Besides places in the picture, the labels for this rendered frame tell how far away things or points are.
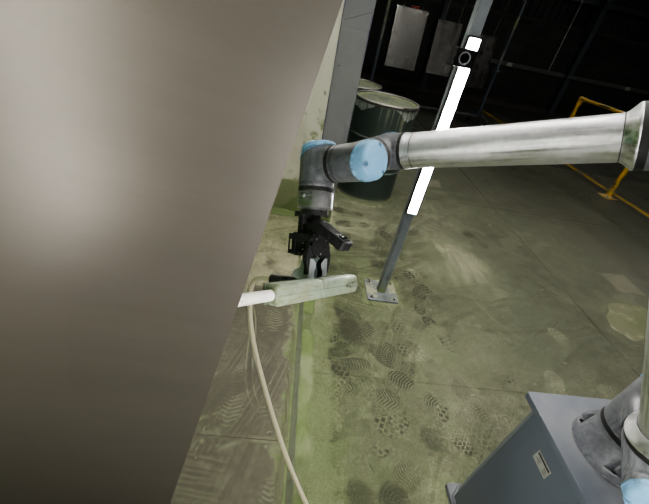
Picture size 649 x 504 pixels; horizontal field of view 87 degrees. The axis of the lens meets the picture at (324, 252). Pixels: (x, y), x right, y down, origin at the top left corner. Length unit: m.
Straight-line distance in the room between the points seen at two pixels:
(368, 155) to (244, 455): 1.16
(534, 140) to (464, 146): 0.13
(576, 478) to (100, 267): 1.06
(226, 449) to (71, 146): 1.30
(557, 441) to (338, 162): 0.89
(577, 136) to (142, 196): 0.71
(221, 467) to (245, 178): 1.28
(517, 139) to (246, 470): 1.32
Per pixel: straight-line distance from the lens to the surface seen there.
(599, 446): 1.15
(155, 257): 0.38
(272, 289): 0.72
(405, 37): 7.41
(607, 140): 0.79
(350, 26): 2.47
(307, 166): 0.87
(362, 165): 0.78
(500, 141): 0.81
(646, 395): 0.86
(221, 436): 1.54
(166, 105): 0.31
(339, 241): 0.81
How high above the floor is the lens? 1.42
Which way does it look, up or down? 35 degrees down
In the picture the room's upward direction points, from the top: 12 degrees clockwise
